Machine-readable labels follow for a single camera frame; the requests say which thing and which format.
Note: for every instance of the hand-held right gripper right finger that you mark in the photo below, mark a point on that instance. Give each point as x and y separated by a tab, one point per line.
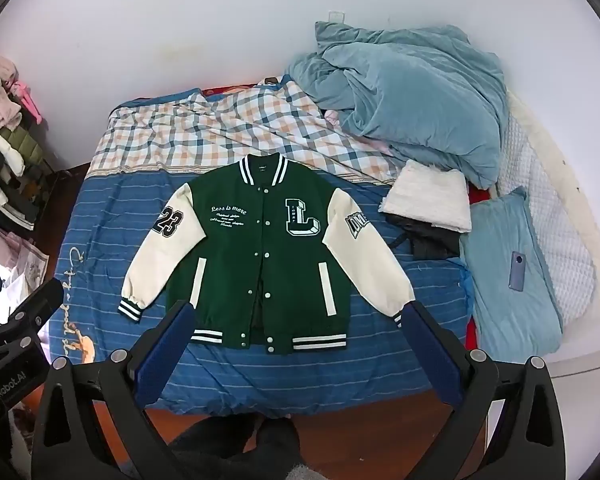
430	355

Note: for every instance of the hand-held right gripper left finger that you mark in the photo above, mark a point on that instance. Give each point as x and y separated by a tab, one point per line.
162	355

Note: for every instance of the green varsity jacket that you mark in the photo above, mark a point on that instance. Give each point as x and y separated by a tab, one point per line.
230	260

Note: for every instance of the pile of clothes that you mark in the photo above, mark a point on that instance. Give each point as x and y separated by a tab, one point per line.
10	150

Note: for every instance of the white printed cloth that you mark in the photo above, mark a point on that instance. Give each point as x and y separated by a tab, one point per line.
15	260

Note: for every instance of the light blue pillow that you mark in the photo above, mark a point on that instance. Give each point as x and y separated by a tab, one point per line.
500	310

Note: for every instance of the black garment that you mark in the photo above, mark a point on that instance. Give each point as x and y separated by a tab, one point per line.
432	242

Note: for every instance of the person's dark trousers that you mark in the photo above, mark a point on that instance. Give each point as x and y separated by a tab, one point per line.
240	445

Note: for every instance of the blue striped bed sheet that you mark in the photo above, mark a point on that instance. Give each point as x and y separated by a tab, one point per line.
280	375

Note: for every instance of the blue smartphone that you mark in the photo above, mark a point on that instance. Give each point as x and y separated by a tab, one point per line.
518	271

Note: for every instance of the white fluffy cloth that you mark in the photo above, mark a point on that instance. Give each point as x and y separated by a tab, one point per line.
430	200

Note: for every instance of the grey fluffy slipper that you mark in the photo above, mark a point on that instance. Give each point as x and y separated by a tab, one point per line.
296	473

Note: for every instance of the white quilted mattress cover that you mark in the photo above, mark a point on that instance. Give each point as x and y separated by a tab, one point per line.
555	220

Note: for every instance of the checked quilt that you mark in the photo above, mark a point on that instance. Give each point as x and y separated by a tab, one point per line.
205	130

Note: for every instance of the teal duvet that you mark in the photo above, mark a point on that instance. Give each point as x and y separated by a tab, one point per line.
405	95

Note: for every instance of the white bed frame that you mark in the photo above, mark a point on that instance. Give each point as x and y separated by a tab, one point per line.
580	385

